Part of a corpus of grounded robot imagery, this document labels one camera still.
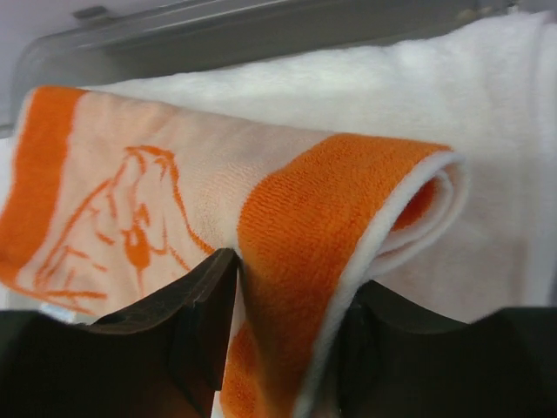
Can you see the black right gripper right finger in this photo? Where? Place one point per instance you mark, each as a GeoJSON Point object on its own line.
{"type": "Point", "coordinates": [398, 359]}

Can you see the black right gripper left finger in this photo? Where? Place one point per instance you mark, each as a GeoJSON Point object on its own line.
{"type": "Point", "coordinates": [163, 356]}

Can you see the orange cloth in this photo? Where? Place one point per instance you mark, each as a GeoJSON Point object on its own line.
{"type": "Point", "coordinates": [112, 198]}

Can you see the white towels pile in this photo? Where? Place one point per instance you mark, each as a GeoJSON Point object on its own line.
{"type": "Point", "coordinates": [487, 90]}

